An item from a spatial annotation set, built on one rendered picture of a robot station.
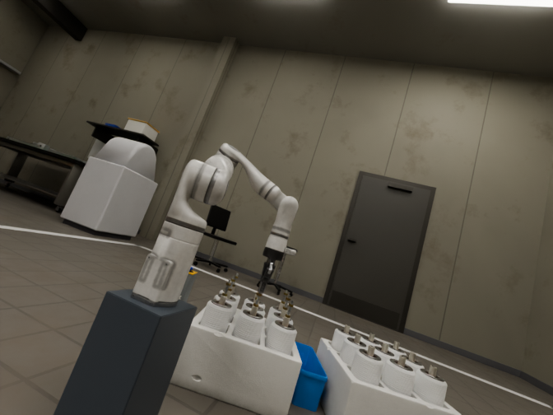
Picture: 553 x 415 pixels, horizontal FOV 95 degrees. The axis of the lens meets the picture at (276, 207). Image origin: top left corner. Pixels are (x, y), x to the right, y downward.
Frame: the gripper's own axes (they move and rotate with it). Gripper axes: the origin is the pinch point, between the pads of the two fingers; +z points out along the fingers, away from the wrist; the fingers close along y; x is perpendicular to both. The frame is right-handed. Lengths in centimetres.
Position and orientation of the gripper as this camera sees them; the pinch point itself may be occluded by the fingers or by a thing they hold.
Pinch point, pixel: (262, 286)
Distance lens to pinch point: 96.2
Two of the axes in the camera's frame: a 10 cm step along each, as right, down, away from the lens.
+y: 1.3, -1.4, -9.8
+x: 9.4, 3.3, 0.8
